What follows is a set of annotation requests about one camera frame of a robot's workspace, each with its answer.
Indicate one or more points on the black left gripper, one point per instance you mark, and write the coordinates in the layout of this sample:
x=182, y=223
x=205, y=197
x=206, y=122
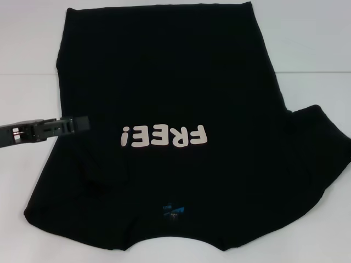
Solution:
x=24, y=134

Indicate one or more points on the black shirt with FREE print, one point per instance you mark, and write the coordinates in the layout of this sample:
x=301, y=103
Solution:
x=170, y=82

